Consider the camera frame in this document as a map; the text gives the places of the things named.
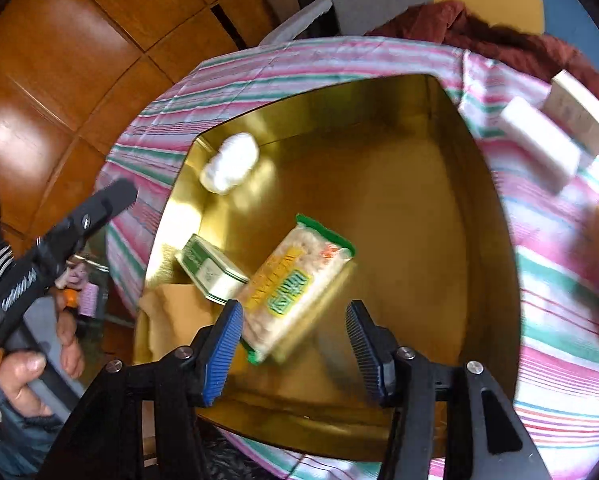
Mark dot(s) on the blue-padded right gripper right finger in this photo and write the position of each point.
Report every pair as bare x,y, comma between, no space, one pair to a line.
395,376

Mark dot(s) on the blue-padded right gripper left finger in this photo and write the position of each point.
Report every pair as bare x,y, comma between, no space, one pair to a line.
199,370

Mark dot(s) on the green yellow cracker packet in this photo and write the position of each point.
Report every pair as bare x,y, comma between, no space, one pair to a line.
285,287

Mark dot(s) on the person's left hand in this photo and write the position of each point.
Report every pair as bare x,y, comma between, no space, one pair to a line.
39,378

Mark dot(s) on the pink item on side table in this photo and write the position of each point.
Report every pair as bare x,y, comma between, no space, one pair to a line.
76,290

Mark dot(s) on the flat tan sponge front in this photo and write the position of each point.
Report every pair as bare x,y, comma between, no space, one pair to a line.
175,313

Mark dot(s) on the green white small box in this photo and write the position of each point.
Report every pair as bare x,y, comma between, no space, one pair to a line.
210,270

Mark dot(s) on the gold metal tray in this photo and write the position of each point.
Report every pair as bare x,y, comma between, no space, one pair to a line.
373,190

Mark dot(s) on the striped pink green tablecloth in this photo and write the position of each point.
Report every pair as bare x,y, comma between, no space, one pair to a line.
557,393

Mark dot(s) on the white plastic wrapped ball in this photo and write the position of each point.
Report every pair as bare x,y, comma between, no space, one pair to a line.
229,167

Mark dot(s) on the white foam block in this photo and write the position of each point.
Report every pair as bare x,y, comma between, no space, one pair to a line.
553,150

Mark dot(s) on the cream cardboard box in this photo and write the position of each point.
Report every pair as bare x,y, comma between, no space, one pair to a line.
574,108

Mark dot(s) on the dark red cloth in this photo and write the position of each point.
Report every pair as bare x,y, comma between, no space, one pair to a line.
450,23

